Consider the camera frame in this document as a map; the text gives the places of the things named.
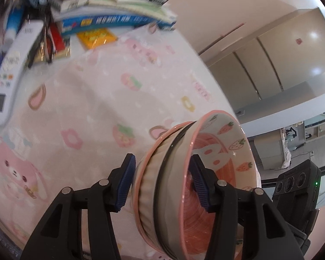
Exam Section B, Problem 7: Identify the white air conditioner remote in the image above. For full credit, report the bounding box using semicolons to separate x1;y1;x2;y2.
0;20;44;126

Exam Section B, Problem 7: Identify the green white notebook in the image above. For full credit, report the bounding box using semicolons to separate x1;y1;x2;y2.
51;0;177;24

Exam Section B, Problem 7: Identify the red broom with dustpan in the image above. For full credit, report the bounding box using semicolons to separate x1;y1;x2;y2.
198;22;245;56

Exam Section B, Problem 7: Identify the red snack packet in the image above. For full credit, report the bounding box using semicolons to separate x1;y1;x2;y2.
47;22;70;59

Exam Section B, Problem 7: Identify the bathroom mirror cabinet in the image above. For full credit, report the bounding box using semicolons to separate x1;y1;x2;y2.
285;112;325;147

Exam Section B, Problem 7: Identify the pink towel on vanity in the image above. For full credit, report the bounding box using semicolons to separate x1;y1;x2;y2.
281;128;291;169

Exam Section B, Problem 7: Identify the pink strawberry bunny bowl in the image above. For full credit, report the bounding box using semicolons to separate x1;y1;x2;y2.
156;110;262;260

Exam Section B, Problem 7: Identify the beige three-door refrigerator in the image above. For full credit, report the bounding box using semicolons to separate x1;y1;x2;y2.
206;8;325;110

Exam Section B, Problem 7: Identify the blue textbook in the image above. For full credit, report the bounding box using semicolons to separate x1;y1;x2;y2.
56;15;176;36

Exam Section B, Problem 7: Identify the beige bathroom vanity cabinet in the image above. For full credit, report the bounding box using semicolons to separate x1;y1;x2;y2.
253;128;284;170

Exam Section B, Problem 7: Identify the pink cartoon tablecloth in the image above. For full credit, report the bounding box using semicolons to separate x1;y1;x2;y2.
0;25;238;259

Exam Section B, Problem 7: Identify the blue white tube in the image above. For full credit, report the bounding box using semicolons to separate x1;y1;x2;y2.
3;4;24;51

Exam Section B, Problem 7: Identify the yellow orange snack packet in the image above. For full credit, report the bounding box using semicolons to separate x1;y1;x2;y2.
76;28;118;49

